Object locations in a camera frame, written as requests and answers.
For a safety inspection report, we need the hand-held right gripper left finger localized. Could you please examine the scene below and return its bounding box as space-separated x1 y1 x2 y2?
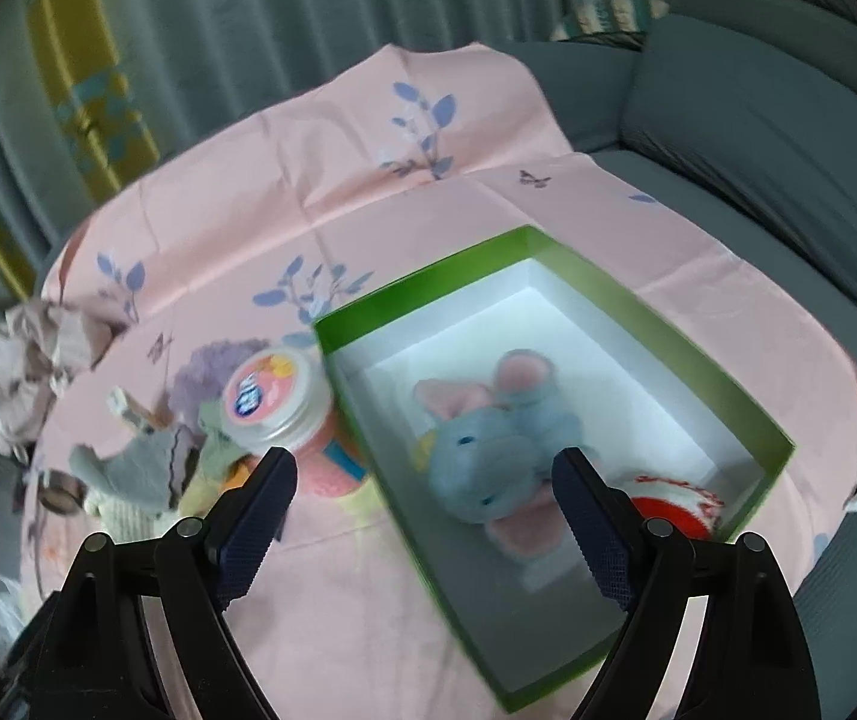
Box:
23 446 299 720

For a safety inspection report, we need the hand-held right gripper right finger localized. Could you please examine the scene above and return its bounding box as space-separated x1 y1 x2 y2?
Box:
550 446 823 720

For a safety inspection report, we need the grey cloth doll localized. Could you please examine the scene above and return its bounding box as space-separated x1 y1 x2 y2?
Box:
68 386 197 518

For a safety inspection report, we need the blue elephant plush toy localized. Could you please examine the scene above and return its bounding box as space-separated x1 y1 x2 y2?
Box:
412 349 587 563

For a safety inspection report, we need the pink jar with silver lid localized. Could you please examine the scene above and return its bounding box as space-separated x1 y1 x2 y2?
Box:
220 345 370 500

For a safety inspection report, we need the purple knitted cloth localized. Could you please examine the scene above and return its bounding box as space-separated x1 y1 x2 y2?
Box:
173 341 250 421

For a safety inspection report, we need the green cardboard box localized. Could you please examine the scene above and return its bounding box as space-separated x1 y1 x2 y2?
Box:
312 225 797 715

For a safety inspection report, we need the white plastic bag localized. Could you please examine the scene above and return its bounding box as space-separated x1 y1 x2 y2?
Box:
0 574 35 650

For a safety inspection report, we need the crumpled beige cloth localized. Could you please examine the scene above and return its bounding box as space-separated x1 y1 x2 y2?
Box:
0 300 125 455

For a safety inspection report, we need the pink floral cloth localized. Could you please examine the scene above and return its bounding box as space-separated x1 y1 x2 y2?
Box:
23 41 857 720

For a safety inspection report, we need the grey sofa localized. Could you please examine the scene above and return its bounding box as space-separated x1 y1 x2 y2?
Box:
504 0 857 720

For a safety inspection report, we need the grey curtain with yellow bands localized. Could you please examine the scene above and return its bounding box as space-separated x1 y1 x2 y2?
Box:
0 0 670 308

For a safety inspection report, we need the patterned pillow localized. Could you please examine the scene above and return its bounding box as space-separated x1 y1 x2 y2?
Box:
552 0 670 52

